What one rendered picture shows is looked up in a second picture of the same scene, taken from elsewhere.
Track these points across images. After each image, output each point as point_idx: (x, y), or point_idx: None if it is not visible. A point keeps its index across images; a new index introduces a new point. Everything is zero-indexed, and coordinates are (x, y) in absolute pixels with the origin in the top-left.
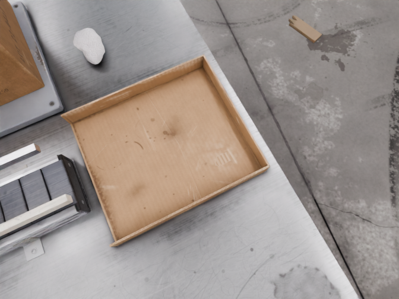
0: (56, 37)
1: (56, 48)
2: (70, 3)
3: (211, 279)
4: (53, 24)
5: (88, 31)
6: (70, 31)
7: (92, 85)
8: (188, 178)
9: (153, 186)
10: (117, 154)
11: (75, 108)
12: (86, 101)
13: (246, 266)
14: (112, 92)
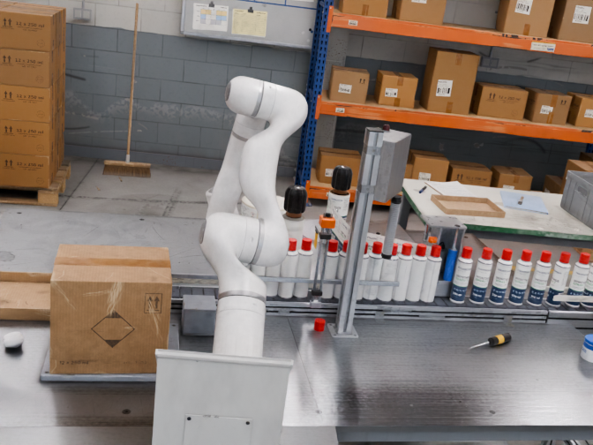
0: (32, 358)
1: (37, 352)
2: (3, 373)
3: (34, 267)
4: (27, 365)
5: (8, 337)
6: (19, 358)
7: (29, 330)
8: (13, 288)
9: (33, 290)
10: (41, 303)
11: (48, 325)
12: (39, 326)
13: (16, 266)
14: (20, 324)
